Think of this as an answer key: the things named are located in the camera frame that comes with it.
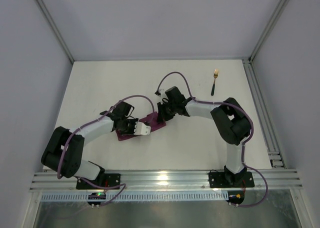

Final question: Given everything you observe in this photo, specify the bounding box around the purple satin napkin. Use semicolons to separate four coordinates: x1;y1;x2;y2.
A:
117;111;167;141

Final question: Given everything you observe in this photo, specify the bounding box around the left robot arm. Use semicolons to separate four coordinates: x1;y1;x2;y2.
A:
41;101;139;181

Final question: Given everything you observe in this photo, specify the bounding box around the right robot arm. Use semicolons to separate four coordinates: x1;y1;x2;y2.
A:
155;86;255;188

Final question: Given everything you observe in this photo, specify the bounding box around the gold fork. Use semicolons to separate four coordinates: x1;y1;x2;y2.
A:
210;69;219;96

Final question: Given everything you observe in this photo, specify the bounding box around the left controller board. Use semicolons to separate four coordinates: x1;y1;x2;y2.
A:
86;191;106;208

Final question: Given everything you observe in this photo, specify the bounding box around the controller board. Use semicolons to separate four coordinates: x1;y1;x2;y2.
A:
226;190;245;207
86;191;106;208

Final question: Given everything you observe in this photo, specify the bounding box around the right controller board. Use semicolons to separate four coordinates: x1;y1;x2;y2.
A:
226;190;245;207

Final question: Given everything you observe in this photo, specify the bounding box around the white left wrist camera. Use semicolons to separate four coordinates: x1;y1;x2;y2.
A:
133;121;151;136

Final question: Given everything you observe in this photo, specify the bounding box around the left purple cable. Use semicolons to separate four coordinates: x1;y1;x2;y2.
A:
56;94;155;208

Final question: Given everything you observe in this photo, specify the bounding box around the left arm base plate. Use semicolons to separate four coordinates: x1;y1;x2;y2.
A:
76;173;121;190

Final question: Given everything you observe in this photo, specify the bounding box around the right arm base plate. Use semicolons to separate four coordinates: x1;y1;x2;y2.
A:
208;171;255;189

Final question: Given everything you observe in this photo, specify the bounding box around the front aluminium rail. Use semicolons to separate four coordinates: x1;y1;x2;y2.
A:
29;169;303;192

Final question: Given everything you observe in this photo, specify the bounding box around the aluminium rail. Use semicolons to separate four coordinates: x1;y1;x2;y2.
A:
29;169;303;192
242;58;287;169

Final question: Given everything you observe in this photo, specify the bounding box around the right aluminium rail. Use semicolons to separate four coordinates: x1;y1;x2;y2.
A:
242;58;287;169

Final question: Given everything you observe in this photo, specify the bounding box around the slotted cable duct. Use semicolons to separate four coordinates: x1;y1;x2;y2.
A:
40;190;228;202

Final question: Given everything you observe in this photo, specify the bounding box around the left frame post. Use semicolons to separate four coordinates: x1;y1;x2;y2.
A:
34;0;75;65

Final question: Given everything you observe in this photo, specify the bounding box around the frame post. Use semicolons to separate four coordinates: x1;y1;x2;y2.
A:
34;0;75;65
248;0;290;63

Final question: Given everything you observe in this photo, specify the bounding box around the right frame post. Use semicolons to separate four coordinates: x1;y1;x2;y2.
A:
248;0;290;63

